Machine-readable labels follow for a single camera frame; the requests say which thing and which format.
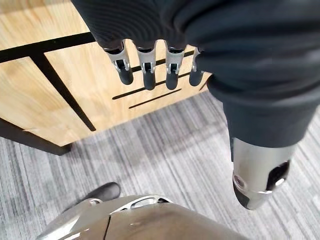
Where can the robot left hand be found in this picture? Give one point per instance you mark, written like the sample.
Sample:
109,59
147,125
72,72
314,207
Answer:
225,50

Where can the wooden vegetable display stand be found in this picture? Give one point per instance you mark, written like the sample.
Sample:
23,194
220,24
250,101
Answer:
50,100

